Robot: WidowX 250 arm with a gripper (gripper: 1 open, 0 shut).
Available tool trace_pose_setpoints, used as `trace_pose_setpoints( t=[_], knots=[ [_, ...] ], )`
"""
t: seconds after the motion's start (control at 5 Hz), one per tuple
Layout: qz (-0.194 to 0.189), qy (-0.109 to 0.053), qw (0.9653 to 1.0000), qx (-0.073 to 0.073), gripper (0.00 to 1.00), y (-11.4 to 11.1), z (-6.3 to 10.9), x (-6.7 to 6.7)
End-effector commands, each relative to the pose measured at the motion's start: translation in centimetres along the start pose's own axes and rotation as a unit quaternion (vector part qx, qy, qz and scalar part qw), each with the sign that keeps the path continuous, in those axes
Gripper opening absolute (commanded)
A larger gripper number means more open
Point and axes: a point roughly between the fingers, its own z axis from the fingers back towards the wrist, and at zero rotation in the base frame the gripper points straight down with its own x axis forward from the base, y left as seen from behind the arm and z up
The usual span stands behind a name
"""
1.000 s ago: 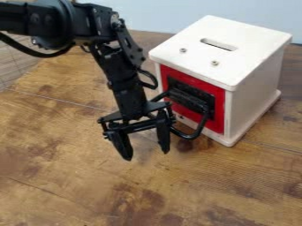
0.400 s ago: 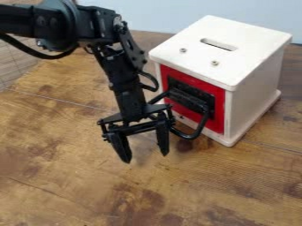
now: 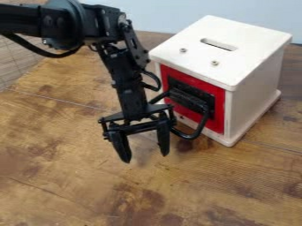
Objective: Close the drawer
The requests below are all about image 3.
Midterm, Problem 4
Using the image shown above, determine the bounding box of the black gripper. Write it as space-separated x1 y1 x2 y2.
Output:
98 93 177 163

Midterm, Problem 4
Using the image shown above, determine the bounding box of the red drawer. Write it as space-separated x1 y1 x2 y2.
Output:
159 64 226 134

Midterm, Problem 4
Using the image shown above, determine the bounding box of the black drawer handle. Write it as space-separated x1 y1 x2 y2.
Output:
159 75 217 139

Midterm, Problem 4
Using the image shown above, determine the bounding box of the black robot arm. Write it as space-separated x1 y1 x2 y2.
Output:
0 0 177 162

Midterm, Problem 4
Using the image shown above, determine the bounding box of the white wooden drawer box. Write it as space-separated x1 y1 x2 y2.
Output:
150 15 292 147

